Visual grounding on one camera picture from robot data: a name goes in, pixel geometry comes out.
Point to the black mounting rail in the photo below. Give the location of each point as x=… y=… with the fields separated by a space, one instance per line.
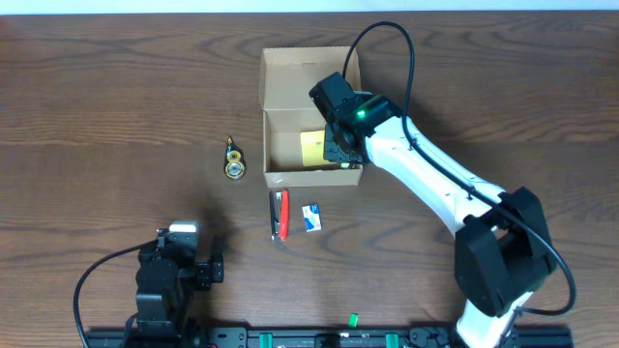
x=419 y=337

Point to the red and black stapler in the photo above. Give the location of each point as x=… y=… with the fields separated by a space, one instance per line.
x=279 y=204

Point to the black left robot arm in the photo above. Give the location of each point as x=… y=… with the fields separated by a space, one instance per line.
x=168 y=277

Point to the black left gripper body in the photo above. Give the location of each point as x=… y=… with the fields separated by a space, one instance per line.
x=209 y=272

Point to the cardboard box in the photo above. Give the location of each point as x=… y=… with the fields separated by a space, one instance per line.
x=286 y=76

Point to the blue white staples box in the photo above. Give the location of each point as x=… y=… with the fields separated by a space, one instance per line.
x=312 y=219

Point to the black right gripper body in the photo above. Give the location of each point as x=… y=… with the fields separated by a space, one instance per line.
x=332 y=150

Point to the yellow sticky note pad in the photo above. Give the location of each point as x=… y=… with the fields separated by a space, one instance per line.
x=312 y=149

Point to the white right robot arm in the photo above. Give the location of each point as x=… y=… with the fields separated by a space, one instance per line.
x=503 y=250

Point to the small green block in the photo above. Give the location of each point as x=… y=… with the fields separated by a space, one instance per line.
x=353 y=320

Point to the yellow correction tape dispenser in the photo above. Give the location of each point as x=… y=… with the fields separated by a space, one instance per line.
x=234 y=163

